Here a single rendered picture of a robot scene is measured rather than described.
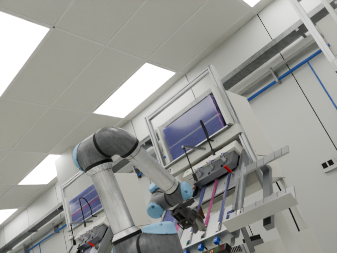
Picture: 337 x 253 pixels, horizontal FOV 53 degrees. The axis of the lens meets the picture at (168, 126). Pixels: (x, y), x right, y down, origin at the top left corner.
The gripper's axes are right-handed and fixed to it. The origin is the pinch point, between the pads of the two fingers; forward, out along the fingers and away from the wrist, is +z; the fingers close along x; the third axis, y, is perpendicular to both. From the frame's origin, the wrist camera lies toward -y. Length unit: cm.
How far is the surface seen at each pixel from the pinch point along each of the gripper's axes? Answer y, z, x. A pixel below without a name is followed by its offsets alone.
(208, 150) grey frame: -79, -2, -14
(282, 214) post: -9.6, 18.4, 32.5
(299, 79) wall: -234, 49, 32
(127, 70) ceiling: -240, -80, -116
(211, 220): -17.5, 9.9, -7.3
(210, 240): -2.3, 10.0, -5.0
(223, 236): -2.3, 10.9, 3.1
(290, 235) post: -2.8, 25.5, 31.5
